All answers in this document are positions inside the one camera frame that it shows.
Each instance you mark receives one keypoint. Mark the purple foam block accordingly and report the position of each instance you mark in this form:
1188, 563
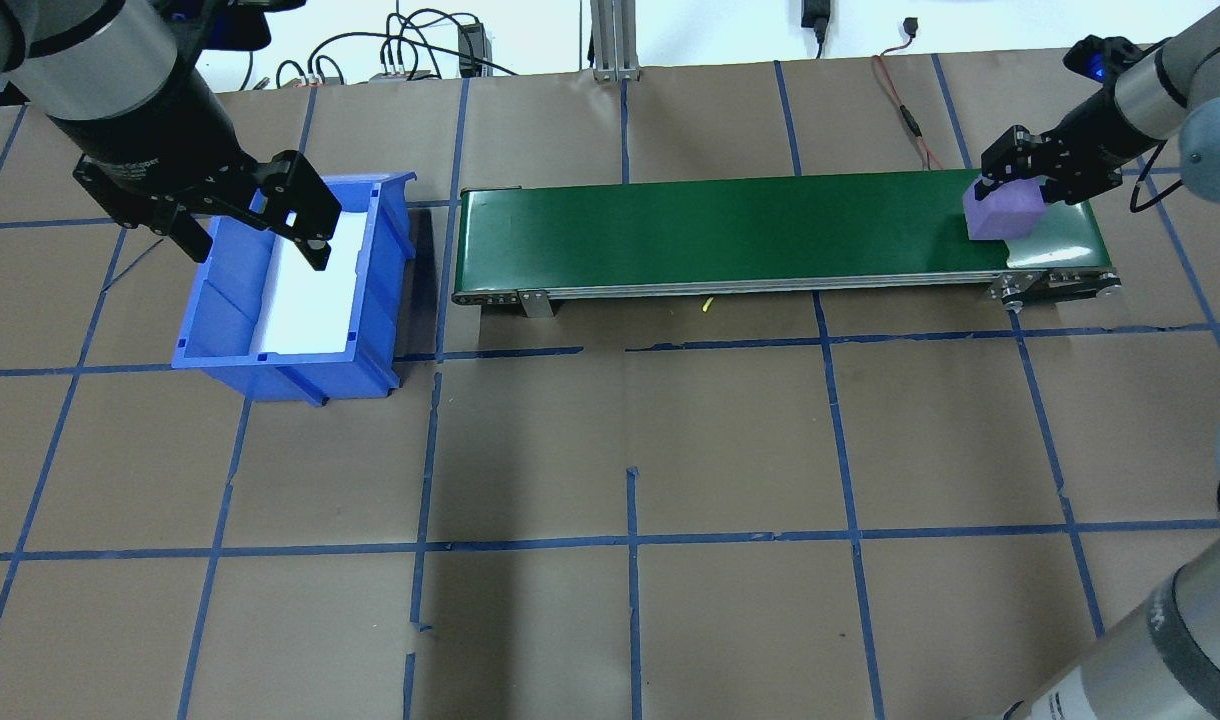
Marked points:
1000, 218

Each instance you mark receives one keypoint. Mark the white foam pad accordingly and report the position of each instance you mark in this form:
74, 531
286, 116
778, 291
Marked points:
310, 310

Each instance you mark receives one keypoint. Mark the blue plastic storage bin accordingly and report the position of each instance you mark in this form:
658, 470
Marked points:
300, 380

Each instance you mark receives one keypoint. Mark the black power adapter brick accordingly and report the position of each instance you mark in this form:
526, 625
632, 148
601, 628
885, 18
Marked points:
473, 45
816, 12

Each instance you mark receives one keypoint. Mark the green conveyor belt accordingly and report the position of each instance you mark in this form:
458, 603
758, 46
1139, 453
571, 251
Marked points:
620, 235

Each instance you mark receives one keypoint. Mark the aluminium profile post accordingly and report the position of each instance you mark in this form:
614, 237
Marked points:
615, 40

